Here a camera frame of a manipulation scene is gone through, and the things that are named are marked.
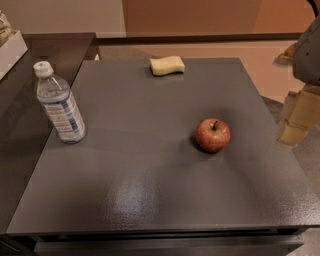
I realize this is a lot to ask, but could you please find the clear plastic water bottle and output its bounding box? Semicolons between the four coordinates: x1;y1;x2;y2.
33;61;86;144

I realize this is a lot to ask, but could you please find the yellow sponge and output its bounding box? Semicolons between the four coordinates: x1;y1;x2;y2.
150;56;185;76

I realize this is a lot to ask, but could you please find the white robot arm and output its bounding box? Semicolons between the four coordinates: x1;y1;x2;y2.
277;17;320;146

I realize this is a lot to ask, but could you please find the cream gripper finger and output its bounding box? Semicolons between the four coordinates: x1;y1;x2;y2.
275;43;297;66
277;84;320;146

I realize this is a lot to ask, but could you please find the dark side table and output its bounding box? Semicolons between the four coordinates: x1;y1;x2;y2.
0;32;100;236

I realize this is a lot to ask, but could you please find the white box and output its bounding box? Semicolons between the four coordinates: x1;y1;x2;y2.
0;30;28;80

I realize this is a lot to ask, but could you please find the red apple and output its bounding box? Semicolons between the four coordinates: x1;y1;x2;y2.
195;118;231;153

